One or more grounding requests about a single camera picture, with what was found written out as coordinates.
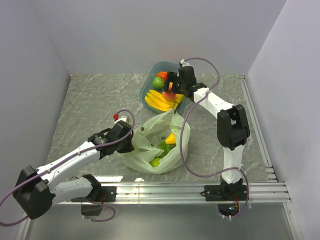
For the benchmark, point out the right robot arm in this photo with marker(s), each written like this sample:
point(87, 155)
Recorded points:
point(232, 128)

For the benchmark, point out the yellow pear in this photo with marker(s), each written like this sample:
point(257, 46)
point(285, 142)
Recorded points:
point(171, 139)

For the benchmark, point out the red orange mango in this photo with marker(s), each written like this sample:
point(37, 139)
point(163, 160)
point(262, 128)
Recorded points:
point(162, 74)

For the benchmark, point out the pink orange peach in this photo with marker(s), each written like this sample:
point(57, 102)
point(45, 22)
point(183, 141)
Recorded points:
point(169, 96)

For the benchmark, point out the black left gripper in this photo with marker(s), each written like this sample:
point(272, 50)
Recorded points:
point(129, 148)

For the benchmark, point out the green round fruit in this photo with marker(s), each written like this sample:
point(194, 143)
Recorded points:
point(158, 83)

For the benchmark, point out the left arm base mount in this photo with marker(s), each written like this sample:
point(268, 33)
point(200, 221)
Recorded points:
point(94, 205)

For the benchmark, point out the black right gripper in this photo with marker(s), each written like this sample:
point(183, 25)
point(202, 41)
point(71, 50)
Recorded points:
point(172, 77)

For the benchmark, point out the teal plastic tray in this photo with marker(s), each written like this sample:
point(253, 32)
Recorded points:
point(161, 66)

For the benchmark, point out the green grape bunch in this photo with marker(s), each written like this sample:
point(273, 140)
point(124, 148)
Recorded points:
point(166, 148)

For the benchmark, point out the green fruit in bag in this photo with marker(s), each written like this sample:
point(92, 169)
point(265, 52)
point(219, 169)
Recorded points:
point(155, 162)

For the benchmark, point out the pale green plastic bag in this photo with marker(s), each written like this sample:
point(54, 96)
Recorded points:
point(146, 138)

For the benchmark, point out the yellow banana bunch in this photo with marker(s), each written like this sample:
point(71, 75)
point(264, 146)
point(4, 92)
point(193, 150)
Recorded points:
point(156, 100)

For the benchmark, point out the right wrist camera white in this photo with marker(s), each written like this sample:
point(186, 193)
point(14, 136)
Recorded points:
point(183, 63)

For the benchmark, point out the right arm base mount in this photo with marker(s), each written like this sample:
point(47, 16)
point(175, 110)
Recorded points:
point(232, 199)

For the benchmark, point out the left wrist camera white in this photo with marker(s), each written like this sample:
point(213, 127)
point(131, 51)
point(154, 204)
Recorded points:
point(118, 118)

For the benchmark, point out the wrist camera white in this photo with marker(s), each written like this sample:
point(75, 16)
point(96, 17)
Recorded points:
point(183, 63)
point(118, 118)

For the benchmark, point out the yellow mango in tray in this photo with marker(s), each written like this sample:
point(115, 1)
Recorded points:
point(179, 98)

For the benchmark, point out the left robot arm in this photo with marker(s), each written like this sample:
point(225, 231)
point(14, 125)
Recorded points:
point(41, 188)

